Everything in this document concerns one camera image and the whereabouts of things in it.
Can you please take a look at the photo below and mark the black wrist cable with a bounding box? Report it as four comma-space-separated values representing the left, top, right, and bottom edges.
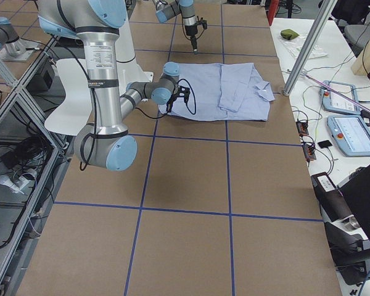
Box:
135, 78, 198, 120

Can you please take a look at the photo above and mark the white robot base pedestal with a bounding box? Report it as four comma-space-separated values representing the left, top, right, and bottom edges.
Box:
44, 14, 153, 136

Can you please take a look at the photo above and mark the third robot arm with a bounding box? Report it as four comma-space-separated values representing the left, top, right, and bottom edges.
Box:
0, 17, 36, 62

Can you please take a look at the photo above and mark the green fabric pouch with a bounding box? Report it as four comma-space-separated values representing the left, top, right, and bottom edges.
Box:
280, 28, 299, 41

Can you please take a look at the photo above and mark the black monitor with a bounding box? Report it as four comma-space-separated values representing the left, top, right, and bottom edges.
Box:
340, 165, 370, 240

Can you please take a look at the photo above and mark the aluminium frame post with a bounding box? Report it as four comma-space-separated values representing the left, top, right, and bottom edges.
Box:
282, 0, 337, 96

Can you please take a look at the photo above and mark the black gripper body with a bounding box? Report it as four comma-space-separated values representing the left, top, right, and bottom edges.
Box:
166, 86, 191, 113
184, 17, 207, 43

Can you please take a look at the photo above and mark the upper teach pendant tablet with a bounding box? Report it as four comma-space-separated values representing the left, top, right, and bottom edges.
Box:
319, 80, 361, 115

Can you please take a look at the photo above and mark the light blue striped shirt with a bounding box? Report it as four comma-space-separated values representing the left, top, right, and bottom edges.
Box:
169, 63, 274, 121

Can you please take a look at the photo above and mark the white power strip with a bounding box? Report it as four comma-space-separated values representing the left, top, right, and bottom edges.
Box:
0, 173, 36, 195

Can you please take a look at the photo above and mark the clear plastic bag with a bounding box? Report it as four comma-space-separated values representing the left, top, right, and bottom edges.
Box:
282, 38, 329, 59

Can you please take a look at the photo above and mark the teach pendant tablet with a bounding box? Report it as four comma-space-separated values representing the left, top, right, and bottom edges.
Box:
327, 115, 370, 157
319, 80, 361, 115

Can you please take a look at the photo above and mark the black device with label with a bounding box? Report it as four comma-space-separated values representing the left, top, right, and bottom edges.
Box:
311, 172, 353, 221

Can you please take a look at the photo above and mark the lower teach pendant tablet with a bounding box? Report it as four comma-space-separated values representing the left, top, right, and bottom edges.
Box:
327, 115, 370, 157

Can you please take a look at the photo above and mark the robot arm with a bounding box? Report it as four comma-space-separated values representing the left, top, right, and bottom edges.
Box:
153, 0, 208, 54
38, 1, 180, 171

